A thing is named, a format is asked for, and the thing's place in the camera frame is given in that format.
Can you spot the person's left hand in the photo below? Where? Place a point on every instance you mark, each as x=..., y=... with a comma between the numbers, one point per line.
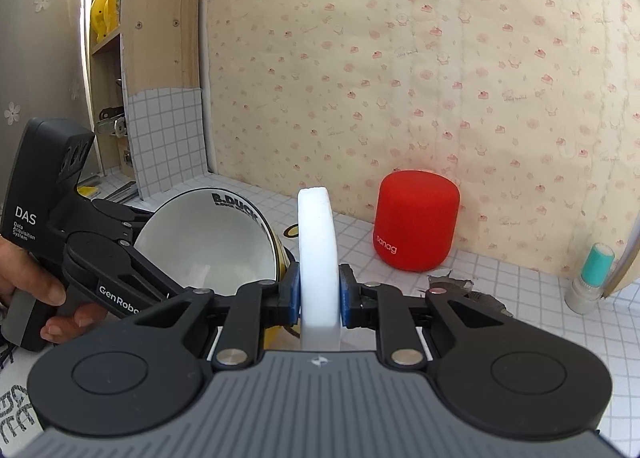
x=30, y=273

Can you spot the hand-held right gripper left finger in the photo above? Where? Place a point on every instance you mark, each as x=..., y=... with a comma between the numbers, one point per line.
x=292, y=298

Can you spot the white sponge block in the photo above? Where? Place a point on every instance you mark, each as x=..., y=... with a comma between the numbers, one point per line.
x=320, y=248

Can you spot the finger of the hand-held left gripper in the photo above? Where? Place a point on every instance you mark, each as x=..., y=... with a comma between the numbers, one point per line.
x=120, y=218
x=155, y=273

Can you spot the yellow plastic reel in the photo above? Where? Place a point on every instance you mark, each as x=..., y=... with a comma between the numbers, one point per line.
x=102, y=13

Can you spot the grey flowered curtain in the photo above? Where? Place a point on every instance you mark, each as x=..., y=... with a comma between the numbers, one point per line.
x=40, y=63

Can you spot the yellow booklet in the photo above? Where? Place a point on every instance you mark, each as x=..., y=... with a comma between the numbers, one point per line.
x=89, y=188

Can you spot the small bottle with teal cap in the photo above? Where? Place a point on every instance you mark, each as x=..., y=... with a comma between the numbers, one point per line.
x=592, y=273

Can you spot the black and metal tool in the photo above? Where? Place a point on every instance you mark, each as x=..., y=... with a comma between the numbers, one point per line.
x=112, y=125

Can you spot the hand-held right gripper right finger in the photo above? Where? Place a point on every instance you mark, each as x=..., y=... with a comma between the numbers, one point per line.
x=346, y=298

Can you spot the yellow bowl with white inside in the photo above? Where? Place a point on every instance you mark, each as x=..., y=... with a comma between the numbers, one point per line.
x=200, y=238

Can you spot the red cylindrical speaker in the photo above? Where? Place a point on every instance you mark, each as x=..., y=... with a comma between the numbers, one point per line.
x=415, y=218

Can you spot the small wooden box with latch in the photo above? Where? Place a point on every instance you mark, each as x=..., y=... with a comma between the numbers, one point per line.
x=112, y=158

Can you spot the wooden shelf unit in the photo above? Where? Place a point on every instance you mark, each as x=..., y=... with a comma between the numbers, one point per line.
x=160, y=38

